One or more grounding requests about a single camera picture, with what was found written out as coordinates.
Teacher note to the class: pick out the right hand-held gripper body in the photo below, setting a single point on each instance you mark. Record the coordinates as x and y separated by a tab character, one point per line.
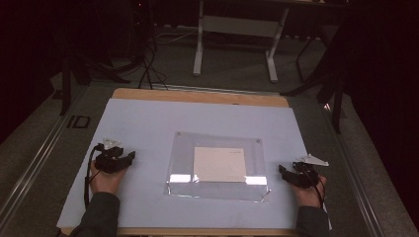
304	176

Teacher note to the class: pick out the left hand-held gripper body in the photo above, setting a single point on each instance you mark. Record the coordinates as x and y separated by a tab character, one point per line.
108	161

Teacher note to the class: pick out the clear acrylic display frame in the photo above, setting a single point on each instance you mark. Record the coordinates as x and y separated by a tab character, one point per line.
184	158

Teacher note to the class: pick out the person's right hand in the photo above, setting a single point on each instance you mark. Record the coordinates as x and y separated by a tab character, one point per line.
308	197

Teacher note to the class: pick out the person's left hand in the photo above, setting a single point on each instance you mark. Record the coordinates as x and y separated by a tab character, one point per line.
105	182

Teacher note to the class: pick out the pale blue table mat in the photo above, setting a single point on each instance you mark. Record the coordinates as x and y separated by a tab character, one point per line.
141	115

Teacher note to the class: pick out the beige paper card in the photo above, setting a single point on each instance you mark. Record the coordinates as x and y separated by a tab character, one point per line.
219	164

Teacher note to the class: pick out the black metal stand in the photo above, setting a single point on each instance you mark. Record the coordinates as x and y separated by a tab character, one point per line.
66	92
336	112

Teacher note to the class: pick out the black rectangular floor bracket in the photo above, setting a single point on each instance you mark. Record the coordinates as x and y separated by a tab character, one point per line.
78	121

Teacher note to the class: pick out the metal floor rail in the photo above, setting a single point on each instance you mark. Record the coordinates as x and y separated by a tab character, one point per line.
355	184
29	171

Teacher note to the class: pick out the white metal desk frame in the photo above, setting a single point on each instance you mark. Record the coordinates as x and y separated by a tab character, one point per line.
237	26

